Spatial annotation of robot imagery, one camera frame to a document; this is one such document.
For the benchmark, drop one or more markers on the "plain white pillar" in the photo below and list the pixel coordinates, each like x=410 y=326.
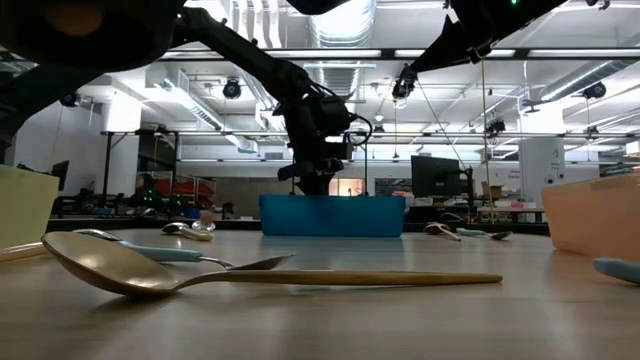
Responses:
x=122 y=115

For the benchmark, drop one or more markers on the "yellow translucent plastic bin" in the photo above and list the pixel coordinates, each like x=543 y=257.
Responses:
x=25 y=210

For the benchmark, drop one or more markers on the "black computer monitor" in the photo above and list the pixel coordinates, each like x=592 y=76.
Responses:
x=435 y=175

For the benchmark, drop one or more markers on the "orange translucent plastic bin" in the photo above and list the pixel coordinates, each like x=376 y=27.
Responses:
x=595 y=220

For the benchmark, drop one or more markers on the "black ceiling spotlight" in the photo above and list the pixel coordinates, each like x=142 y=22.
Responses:
x=402 y=89
x=495 y=126
x=70 y=98
x=595 y=90
x=231 y=89

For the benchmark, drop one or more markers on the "cardboard box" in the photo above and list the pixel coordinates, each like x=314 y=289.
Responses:
x=492 y=191

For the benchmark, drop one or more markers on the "red storage shelf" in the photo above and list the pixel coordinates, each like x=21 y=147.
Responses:
x=197 y=190

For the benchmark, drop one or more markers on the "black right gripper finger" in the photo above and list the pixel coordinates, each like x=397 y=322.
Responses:
x=450 y=56
x=445 y=40

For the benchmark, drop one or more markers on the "silver ceiling pipe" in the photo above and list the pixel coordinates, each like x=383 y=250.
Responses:
x=575 y=80

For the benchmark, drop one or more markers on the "white pillar with sign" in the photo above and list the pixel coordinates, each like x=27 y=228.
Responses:
x=542 y=170

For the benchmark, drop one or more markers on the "small dark monitor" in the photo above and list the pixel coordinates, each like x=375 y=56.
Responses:
x=61 y=172

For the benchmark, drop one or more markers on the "silver ceiling air duct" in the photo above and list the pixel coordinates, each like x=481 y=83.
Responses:
x=340 y=40

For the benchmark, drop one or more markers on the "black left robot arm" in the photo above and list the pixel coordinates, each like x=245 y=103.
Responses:
x=75 y=50

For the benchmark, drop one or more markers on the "blue plastic bin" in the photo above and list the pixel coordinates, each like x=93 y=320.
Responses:
x=300 y=216

